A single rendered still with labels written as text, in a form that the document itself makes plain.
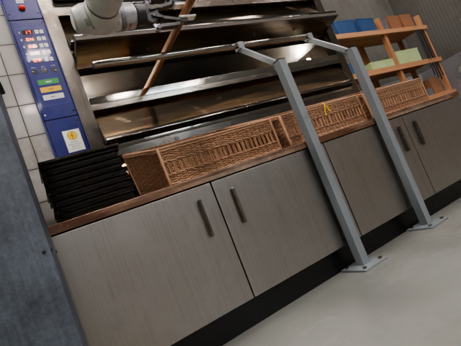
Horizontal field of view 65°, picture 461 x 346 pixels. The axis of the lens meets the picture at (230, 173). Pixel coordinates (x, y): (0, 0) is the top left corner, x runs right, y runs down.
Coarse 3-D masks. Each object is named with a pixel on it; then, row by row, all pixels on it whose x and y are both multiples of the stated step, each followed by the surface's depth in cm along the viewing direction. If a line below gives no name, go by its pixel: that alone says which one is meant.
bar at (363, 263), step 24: (192, 48) 166; (216, 48) 171; (240, 48) 177; (336, 48) 188; (288, 72) 157; (360, 72) 179; (288, 96) 157; (384, 120) 177; (312, 144) 154; (408, 168) 176; (336, 192) 152; (408, 192) 176; (360, 240) 151; (360, 264) 150
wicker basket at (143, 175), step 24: (264, 120) 158; (168, 144) 185; (192, 144) 140; (216, 144) 145; (240, 144) 185; (264, 144) 155; (144, 168) 152; (168, 168) 178; (192, 168) 137; (216, 168) 142; (144, 192) 161
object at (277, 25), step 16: (304, 16) 238; (320, 16) 245; (336, 16) 255; (128, 32) 179; (144, 32) 182; (160, 32) 186; (192, 32) 198; (208, 32) 204; (224, 32) 211; (240, 32) 219; (256, 32) 226; (272, 32) 235; (288, 32) 244; (304, 32) 253; (320, 32) 264; (80, 48) 171; (96, 48) 176; (112, 48) 180; (128, 48) 186; (144, 48) 191; (160, 48) 197; (176, 48) 204; (80, 64) 180
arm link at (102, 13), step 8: (88, 0) 109; (96, 0) 107; (104, 0) 106; (112, 0) 107; (120, 0) 109; (96, 8) 110; (104, 8) 109; (112, 8) 110; (104, 16) 114; (112, 16) 115
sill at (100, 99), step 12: (300, 60) 247; (312, 60) 252; (324, 60) 258; (240, 72) 222; (252, 72) 226; (264, 72) 230; (168, 84) 198; (180, 84) 201; (192, 84) 204; (108, 96) 181; (120, 96) 184; (132, 96) 187
